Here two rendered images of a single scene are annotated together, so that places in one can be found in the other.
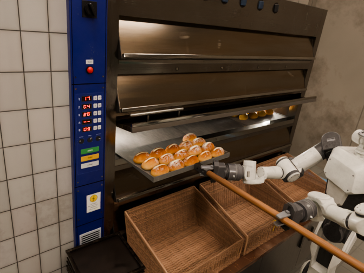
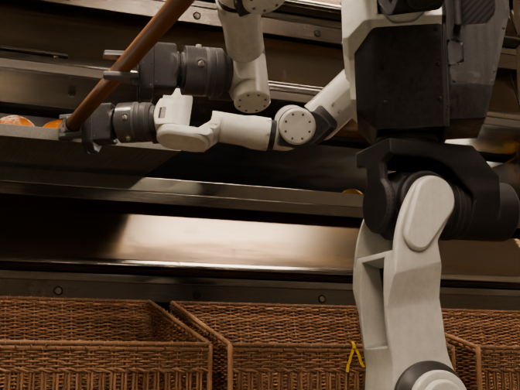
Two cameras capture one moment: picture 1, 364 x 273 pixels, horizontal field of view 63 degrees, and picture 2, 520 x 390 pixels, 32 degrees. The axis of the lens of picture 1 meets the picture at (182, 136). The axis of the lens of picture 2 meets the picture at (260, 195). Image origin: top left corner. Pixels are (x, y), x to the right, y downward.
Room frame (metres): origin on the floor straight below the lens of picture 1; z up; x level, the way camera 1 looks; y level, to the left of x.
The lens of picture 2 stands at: (-0.31, -1.20, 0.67)
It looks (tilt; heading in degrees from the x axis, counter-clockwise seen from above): 11 degrees up; 20
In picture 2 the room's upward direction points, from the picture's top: straight up
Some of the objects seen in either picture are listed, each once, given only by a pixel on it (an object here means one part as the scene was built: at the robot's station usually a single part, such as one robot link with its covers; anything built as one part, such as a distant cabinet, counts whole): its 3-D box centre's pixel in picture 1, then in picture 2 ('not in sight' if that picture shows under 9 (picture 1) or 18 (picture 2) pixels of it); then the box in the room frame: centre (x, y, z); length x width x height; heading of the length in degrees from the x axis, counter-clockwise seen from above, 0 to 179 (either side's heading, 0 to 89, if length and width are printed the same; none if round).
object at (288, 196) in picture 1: (291, 183); (510, 354); (2.21, -0.96, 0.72); 0.56 x 0.49 x 0.28; 133
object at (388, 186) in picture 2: (345, 219); (439, 193); (1.36, -0.93, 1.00); 0.28 x 0.13 x 0.18; 132
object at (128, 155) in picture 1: (174, 152); (49, 152); (1.52, 0.03, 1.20); 0.55 x 0.36 x 0.03; 134
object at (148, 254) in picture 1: (183, 235); (58, 351); (1.41, -0.08, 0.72); 0.56 x 0.49 x 0.28; 133
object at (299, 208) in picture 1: (296, 213); (172, 69); (1.06, -0.52, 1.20); 0.12 x 0.10 x 0.13; 124
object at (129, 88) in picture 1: (236, 84); (256, 63); (1.99, -0.33, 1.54); 1.79 x 0.11 x 0.19; 132
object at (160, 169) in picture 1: (160, 169); not in sight; (1.27, 0.09, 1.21); 0.10 x 0.07 x 0.05; 133
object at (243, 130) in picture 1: (225, 135); (253, 194); (2.01, -0.31, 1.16); 1.80 x 0.06 x 0.04; 132
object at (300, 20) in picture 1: (246, 11); not in sight; (2.01, -0.31, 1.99); 1.80 x 0.08 x 0.21; 132
